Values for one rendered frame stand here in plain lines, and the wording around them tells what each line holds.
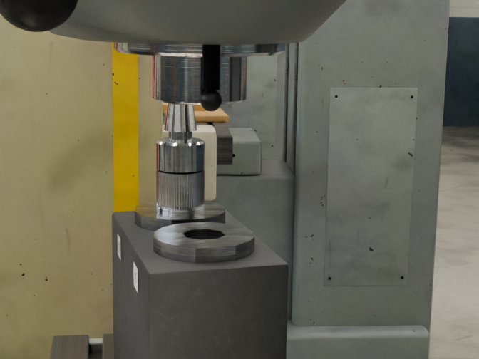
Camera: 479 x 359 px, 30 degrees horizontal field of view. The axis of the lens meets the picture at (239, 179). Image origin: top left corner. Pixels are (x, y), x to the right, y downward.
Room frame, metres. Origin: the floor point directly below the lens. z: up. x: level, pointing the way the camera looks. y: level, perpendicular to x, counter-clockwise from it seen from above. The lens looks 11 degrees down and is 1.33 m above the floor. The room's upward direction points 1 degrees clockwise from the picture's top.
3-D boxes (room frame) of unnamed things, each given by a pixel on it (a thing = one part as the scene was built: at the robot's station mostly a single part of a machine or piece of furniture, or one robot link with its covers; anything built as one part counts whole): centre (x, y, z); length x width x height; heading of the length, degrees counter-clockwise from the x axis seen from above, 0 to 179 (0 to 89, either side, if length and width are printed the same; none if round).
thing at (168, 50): (0.45, 0.02, 1.31); 0.09 x 0.09 x 0.01
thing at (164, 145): (0.86, 0.06, 1.19); 0.05 x 0.05 x 0.01
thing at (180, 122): (0.86, 0.06, 1.25); 0.03 x 0.03 x 0.11
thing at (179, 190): (0.86, 0.06, 1.16); 0.05 x 0.05 x 0.06
